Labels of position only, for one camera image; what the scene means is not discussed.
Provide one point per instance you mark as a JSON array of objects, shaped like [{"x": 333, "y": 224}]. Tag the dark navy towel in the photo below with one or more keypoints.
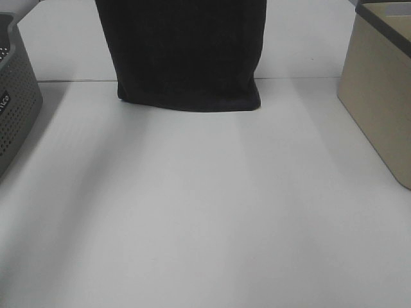
[{"x": 197, "y": 56}]

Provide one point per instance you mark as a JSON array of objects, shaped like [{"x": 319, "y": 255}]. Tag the beige storage bin grey rim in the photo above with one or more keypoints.
[{"x": 375, "y": 81}]

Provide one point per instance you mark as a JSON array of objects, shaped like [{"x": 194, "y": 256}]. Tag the grey perforated plastic basket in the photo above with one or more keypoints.
[{"x": 21, "y": 98}]

